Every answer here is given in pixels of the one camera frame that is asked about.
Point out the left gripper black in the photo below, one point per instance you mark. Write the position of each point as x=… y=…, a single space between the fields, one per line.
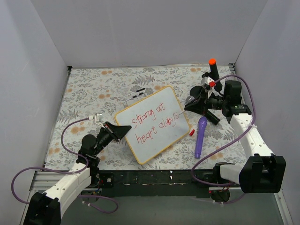
x=111 y=132

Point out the black microphone silver head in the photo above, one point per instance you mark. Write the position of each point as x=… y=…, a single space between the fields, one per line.
x=210 y=117

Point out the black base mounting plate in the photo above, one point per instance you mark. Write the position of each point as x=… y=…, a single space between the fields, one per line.
x=148 y=183

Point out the purple toy microphone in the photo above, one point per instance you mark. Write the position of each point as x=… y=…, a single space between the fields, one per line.
x=202 y=124

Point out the black microphone stand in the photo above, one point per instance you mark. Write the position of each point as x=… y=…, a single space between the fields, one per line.
x=205 y=76

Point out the aluminium frame rail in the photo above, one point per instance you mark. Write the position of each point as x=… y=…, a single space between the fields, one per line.
x=44 y=180

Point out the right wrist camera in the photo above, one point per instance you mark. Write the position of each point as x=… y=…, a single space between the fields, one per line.
x=207 y=83

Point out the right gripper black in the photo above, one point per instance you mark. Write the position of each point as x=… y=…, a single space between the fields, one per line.
x=203 y=103

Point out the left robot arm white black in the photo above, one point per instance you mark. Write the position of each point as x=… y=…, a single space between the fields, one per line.
x=48 y=208

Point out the yellow framed whiteboard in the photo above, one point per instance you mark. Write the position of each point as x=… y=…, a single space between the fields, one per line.
x=156 y=124

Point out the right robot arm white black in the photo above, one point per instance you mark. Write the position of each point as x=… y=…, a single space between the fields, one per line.
x=263 y=171

